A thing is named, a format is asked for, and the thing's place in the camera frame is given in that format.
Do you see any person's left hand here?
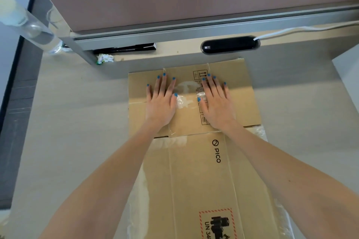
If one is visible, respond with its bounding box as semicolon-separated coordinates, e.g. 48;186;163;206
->
145;73;178;133

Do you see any person's right hand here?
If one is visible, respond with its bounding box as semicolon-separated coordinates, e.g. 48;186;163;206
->
197;73;237;133

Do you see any white box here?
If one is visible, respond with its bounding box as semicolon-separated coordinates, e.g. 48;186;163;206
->
332;47;359;85

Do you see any person's left forearm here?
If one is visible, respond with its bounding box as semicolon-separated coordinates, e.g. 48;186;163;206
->
38;124;157;239

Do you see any person's right forearm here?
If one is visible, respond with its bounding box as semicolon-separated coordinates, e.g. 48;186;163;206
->
221;122;359;239

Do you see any black desk power socket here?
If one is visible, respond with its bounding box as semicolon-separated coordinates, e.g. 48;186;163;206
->
200;35;261;55

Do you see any black marker pen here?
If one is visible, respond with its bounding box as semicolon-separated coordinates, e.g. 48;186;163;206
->
92;42;157;55

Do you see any small white crumpled wrapper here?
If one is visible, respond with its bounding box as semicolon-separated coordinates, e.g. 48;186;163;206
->
96;53;115;65

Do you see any grey metal bar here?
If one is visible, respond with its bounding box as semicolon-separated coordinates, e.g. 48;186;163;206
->
60;37;97;65

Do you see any small clear glass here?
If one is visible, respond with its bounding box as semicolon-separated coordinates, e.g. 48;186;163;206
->
45;5;71;38

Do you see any clear bottle white cap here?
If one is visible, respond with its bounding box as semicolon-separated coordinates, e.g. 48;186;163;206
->
0;0;64;54

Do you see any white desk cable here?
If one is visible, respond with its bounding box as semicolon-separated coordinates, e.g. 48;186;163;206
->
254;20;359;41

